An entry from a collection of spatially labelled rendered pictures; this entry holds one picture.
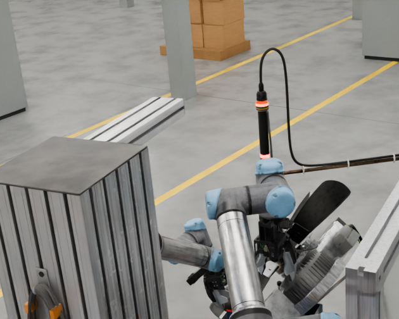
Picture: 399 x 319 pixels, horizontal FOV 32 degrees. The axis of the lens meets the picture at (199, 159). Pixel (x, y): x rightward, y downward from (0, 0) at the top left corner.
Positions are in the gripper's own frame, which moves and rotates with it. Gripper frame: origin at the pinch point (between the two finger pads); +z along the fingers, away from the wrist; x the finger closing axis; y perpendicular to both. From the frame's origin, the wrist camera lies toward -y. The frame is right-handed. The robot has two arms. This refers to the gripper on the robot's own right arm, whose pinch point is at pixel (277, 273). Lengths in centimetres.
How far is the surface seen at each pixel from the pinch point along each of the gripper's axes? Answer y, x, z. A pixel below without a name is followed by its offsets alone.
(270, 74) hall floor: -687, -302, 148
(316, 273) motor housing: -54, -9, 33
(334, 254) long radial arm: -78, -10, 38
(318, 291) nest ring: -48, -6, 37
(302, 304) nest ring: -46, -11, 43
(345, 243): -82, -6, 35
